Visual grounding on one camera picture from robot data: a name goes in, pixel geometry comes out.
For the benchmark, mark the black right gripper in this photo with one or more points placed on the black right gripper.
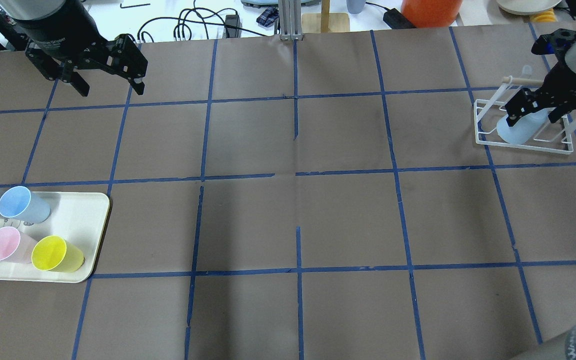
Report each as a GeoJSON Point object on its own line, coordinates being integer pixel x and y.
{"type": "Point", "coordinates": [566, 79]}

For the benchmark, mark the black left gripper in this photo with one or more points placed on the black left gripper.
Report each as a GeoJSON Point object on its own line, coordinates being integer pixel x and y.
{"type": "Point", "coordinates": [63, 31]}

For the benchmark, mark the light blue plastic cup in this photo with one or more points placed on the light blue plastic cup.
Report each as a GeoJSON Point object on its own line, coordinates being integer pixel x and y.
{"type": "Point", "coordinates": [524, 130]}

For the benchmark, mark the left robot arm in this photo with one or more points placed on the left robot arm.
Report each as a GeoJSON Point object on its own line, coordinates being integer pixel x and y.
{"type": "Point", "coordinates": [11, 21]}

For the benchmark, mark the yellow plastic cup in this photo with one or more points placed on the yellow plastic cup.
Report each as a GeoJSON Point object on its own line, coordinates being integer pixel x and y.
{"type": "Point", "coordinates": [55, 254]}

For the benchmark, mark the pink plastic cup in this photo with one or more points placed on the pink plastic cup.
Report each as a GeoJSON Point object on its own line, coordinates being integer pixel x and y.
{"type": "Point", "coordinates": [15, 246]}

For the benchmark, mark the blue cup on desk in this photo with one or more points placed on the blue cup on desk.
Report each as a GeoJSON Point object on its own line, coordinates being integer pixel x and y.
{"type": "Point", "coordinates": [355, 7]}

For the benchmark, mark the yellow coiled toy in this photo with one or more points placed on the yellow coiled toy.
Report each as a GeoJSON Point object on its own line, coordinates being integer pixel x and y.
{"type": "Point", "coordinates": [546, 16]}

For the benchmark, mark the beige plate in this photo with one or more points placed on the beige plate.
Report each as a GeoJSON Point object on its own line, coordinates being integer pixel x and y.
{"type": "Point", "coordinates": [526, 7]}

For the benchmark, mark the black power adapter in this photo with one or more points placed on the black power adapter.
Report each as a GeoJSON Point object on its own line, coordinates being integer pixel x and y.
{"type": "Point", "coordinates": [232, 26]}

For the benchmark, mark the orange bucket with lid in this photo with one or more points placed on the orange bucket with lid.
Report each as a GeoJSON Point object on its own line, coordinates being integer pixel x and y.
{"type": "Point", "coordinates": [431, 13]}

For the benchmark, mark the cream plastic tray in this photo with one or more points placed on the cream plastic tray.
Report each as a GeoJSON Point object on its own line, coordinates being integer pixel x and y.
{"type": "Point", "coordinates": [80, 218]}

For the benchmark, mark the wooden mug tree stand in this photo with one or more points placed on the wooden mug tree stand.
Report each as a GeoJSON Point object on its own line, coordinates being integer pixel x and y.
{"type": "Point", "coordinates": [325, 22]}

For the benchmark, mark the white wire cup rack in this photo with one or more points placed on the white wire cup rack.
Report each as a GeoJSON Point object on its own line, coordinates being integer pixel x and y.
{"type": "Point", "coordinates": [553, 138]}

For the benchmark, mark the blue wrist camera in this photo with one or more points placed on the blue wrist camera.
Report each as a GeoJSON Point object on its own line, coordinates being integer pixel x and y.
{"type": "Point", "coordinates": [556, 43]}

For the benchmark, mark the aluminium frame post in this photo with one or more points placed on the aluminium frame post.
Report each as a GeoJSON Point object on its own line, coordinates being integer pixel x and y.
{"type": "Point", "coordinates": [290, 20]}

